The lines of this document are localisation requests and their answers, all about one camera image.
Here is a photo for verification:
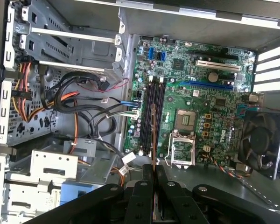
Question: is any thick black data cable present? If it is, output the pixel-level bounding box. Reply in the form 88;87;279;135
41;65;122;140

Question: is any black case fan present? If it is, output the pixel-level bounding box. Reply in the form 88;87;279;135
237;109;280;181

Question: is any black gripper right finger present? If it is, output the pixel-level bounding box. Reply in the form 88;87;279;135
156;165;279;224

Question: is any round coin cell battery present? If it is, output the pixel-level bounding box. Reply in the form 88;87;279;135
208;71;219;83

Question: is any blue expansion slot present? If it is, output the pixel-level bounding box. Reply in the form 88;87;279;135
179;81;234;91

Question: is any silver metal drive cage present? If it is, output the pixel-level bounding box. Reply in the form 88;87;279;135
0;137;124;224

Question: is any metal socket cover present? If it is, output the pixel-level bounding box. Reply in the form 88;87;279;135
168;132;197;169

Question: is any CPU socket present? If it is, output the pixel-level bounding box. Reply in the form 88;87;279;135
175;108;199;133

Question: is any thin orange wire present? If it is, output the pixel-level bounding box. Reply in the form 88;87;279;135
70;99;79;154

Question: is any grey disk bay cage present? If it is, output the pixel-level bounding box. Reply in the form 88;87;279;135
15;0;128;79

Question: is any green motherboard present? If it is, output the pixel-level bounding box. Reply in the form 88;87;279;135
123;34;257;168

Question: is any black RAM slot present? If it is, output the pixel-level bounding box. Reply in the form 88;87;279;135
157;78;167;154
144;81;156;156
153;78;163;154

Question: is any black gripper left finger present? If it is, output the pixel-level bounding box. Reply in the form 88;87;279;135
23;164;154;224

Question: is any dark RAM stick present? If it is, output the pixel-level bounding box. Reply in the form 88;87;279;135
150;103;160;222

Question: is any orange red yellow wire bundle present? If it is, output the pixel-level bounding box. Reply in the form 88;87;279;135
11;61;81;123

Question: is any black PC case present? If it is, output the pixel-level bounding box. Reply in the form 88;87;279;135
0;0;280;224

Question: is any blue flat data cable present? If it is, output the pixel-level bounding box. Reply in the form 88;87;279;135
120;99;140;110

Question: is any blue plastic drive latch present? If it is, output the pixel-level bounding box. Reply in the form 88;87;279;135
60;182;103;206

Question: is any grey power supply unit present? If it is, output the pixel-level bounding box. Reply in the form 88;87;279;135
158;158;280;224

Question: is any white expansion slot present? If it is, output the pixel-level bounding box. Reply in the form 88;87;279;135
195;60;240;71

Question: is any twisted red black fan wire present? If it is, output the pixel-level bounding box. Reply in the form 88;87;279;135
205;151;251;178

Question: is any black expansion slot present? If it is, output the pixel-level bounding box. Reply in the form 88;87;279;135
193;51;239;61

